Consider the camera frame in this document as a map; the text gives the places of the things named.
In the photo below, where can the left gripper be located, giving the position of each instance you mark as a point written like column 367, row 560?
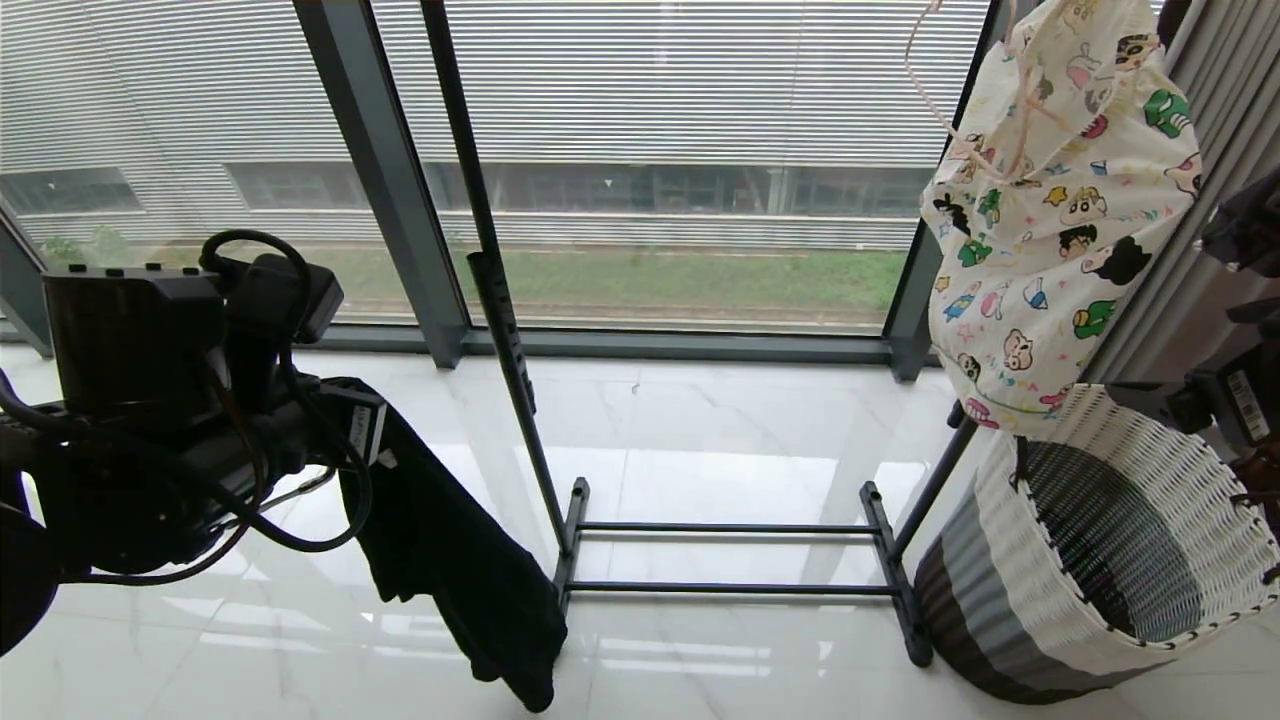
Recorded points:
column 340, row 430

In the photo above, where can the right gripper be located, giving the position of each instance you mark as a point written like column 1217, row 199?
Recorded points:
column 1245, row 410

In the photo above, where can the black garment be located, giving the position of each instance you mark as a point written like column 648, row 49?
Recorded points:
column 450, row 560

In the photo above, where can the cream printed garment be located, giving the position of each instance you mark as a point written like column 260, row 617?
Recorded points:
column 1060, row 250

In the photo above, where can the pink clothes hanger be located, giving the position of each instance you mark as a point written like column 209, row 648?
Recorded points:
column 925, row 100
column 1030, row 90

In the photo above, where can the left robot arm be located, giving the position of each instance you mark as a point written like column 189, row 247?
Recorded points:
column 120, row 360

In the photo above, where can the black clothes rack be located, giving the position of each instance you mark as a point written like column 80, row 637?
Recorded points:
column 500, row 330

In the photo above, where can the white laundry basket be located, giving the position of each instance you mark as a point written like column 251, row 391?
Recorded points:
column 1010, row 570

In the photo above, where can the window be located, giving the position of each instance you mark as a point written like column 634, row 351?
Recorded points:
column 390, row 200

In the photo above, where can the beige curtain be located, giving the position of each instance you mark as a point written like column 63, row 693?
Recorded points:
column 1200, row 120

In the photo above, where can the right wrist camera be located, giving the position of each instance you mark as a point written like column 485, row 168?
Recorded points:
column 1245, row 225

